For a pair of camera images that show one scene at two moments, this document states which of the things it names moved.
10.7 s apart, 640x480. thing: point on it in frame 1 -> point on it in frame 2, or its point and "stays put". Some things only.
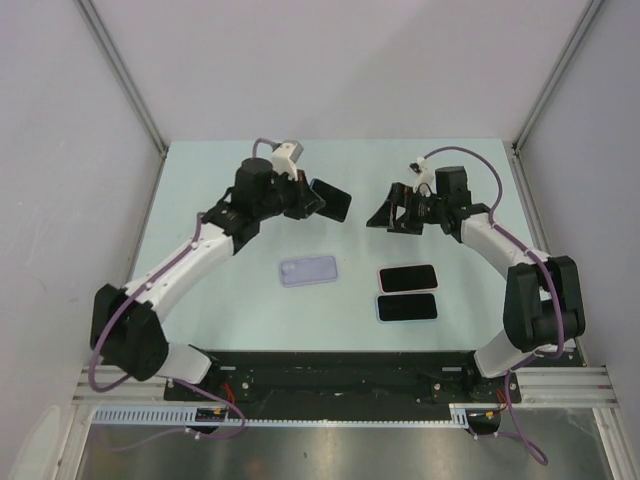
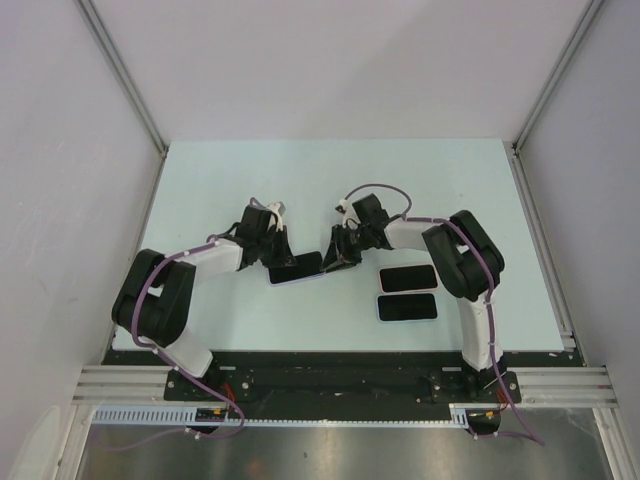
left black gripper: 305,200 -> 285,257
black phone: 337,202 -> 305,266
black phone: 407,306 stays put
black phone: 408,278 stays put
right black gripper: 404,197 -> 339,255
